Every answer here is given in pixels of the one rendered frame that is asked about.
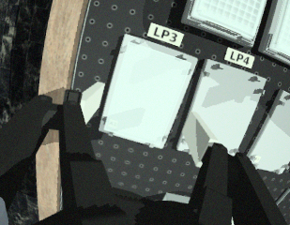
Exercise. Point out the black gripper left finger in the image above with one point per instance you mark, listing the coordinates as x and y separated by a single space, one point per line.
84 180

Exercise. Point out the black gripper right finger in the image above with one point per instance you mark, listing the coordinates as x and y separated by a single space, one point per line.
212 195

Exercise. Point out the white button panel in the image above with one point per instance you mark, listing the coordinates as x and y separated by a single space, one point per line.
184 199

